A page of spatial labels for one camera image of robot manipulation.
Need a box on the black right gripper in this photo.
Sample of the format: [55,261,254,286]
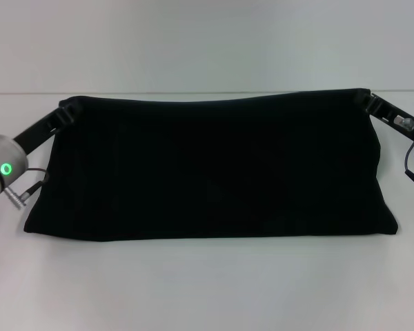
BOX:
[356,89,414,141]

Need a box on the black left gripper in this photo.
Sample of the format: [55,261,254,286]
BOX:
[12,102,83,157]

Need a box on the black shirt with FREE print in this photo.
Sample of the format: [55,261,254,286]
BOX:
[22,88,400,239]

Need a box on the left arm cable with connector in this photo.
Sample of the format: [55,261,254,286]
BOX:
[5,167,52,208]

